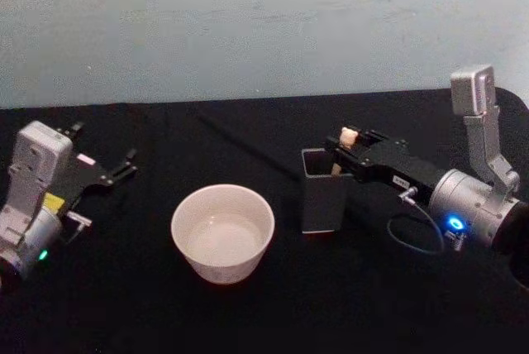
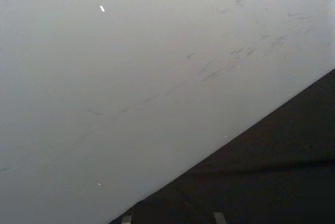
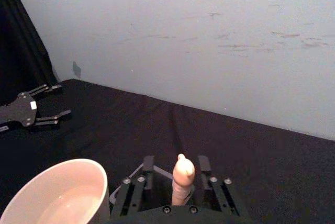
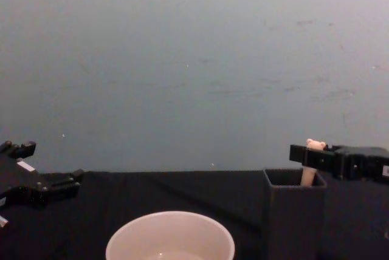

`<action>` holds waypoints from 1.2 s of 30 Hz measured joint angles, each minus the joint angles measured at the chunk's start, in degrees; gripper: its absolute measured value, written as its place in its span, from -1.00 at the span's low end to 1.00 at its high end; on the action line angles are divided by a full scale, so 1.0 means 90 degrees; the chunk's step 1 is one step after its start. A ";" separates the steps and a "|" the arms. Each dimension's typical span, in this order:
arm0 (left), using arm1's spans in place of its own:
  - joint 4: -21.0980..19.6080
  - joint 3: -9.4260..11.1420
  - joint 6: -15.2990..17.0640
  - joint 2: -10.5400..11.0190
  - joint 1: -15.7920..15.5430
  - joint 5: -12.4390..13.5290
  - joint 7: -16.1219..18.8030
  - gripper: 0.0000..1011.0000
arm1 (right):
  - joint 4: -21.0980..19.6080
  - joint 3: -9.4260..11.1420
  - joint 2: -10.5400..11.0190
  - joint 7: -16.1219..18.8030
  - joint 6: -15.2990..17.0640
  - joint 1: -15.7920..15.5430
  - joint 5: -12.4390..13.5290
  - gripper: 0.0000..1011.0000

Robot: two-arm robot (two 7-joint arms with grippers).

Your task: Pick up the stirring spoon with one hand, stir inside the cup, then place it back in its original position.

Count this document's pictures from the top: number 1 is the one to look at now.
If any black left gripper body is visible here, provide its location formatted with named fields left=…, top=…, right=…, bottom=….
left=43, top=150, right=116, bottom=215

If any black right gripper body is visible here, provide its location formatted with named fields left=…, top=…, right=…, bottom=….
left=354, top=137, right=446, bottom=203

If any thin dark cable silver plug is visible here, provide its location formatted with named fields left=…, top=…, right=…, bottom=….
left=57, top=211, right=93, bottom=246
left=386, top=187, right=448, bottom=257

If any black table cloth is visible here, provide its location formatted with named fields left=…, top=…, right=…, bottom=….
left=0, top=87, right=529, bottom=354

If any black rectangular holder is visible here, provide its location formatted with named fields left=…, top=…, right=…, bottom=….
left=300, top=147, right=348, bottom=236

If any wooden stick with cream head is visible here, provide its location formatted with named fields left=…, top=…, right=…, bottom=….
left=330, top=125, right=360, bottom=178

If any white ceramic bowl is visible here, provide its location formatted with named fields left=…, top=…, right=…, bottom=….
left=170, top=183, right=276, bottom=285

